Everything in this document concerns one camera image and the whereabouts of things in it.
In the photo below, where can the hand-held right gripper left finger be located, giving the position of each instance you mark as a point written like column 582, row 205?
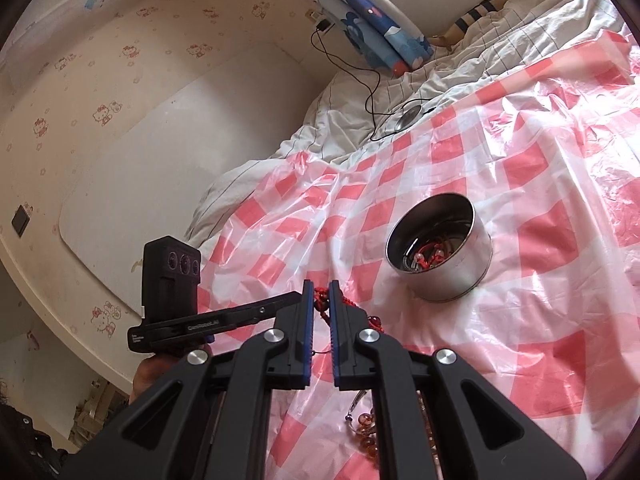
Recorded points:
column 307, row 330

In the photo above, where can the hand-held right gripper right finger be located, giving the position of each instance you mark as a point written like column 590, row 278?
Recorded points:
column 336, row 330

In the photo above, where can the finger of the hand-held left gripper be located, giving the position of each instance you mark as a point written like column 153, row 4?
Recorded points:
column 270, row 305

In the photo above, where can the round metal tin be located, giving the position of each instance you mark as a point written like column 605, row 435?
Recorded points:
column 450, row 280

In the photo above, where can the person's left hand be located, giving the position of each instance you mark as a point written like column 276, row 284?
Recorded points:
column 147, row 380

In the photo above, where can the white padded headboard panel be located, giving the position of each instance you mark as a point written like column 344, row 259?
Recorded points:
column 200, row 150

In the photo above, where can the round charger disc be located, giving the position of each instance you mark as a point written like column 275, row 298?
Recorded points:
column 411, row 119

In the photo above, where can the red checkered plastic sheet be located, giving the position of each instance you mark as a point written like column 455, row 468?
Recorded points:
column 525, row 185

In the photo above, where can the black charger plug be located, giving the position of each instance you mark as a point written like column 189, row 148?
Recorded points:
column 322, row 25

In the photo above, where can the white striped duvet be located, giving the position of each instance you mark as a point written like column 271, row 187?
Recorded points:
column 475, row 45

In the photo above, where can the striped pillow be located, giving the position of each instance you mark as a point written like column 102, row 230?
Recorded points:
column 470, row 17

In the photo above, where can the black wall switch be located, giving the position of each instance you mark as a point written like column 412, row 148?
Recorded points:
column 22, row 220

